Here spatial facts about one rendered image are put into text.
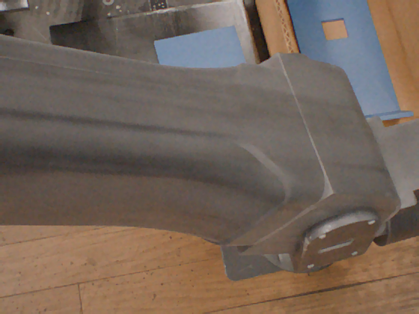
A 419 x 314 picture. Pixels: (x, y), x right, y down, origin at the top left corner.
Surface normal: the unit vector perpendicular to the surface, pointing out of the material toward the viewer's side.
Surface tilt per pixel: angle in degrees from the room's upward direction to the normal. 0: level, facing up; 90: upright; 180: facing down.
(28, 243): 0
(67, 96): 38
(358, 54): 0
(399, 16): 90
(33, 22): 0
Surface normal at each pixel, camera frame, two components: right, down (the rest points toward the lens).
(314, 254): 0.29, 0.87
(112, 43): 0.02, -0.42
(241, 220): 0.13, 0.80
